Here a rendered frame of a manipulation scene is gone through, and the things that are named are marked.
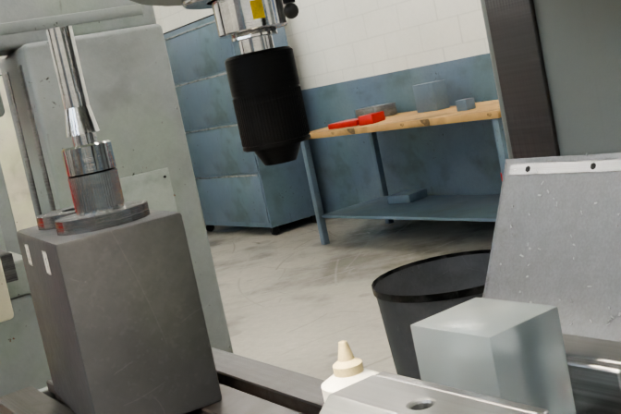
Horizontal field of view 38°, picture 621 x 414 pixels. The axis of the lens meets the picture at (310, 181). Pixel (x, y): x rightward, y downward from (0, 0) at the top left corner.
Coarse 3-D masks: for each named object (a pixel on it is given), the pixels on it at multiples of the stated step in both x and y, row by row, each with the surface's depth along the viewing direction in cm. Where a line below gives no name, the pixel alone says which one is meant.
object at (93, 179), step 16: (64, 160) 85; (80, 160) 84; (96, 160) 85; (112, 160) 86; (80, 176) 84; (96, 176) 85; (112, 176) 86; (80, 192) 85; (96, 192) 85; (112, 192) 85; (80, 208) 85; (96, 208) 85; (112, 208) 85
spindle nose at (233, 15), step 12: (216, 0) 59; (228, 0) 59; (240, 0) 58; (264, 0) 59; (276, 0) 59; (216, 12) 60; (228, 12) 59; (240, 12) 58; (264, 12) 59; (276, 12) 59; (216, 24) 60; (228, 24) 59; (240, 24) 59; (252, 24) 58; (264, 24) 59; (276, 24) 59; (228, 36) 61
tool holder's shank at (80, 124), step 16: (48, 32) 84; (64, 32) 85; (64, 48) 84; (64, 64) 84; (64, 80) 85; (80, 80) 85; (64, 96) 85; (80, 96) 85; (80, 112) 85; (80, 128) 85; (96, 128) 86; (80, 144) 85
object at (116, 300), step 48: (48, 240) 83; (96, 240) 81; (144, 240) 83; (48, 288) 88; (96, 288) 81; (144, 288) 83; (192, 288) 85; (48, 336) 95; (96, 336) 81; (144, 336) 83; (192, 336) 85; (96, 384) 81; (144, 384) 83; (192, 384) 85
